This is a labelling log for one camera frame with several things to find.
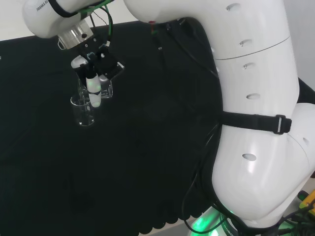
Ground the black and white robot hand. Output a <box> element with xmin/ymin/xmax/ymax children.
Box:
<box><xmin>70</xmin><ymin>36</ymin><xmax>126</xmax><ymax>109</ymax></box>

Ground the clear glass graduated beaker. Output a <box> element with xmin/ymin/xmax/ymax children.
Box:
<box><xmin>77</xmin><ymin>77</ymin><xmax>114</xmax><ymax>100</ymax></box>

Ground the clear glass beaker with spout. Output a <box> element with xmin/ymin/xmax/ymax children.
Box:
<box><xmin>70</xmin><ymin>94</ymin><xmax>96</xmax><ymax>127</ymax></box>

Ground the black bench cloth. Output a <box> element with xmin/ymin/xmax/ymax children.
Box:
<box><xmin>0</xmin><ymin>17</ymin><xmax>227</xmax><ymax>236</ymax></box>

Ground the green cable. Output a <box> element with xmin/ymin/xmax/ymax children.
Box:
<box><xmin>81</xmin><ymin>0</ymin><xmax>114</xmax><ymax>45</ymax></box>

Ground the black cable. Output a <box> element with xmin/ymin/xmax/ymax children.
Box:
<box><xmin>167</xmin><ymin>23</ymin><xmax>221</xmax><ymax>78</ymax></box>

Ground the black arm strap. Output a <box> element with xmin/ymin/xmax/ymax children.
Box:
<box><xmin>221</xmin><ymin>110</ymin><xmax>293</xmax><ymax>135</ymax></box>

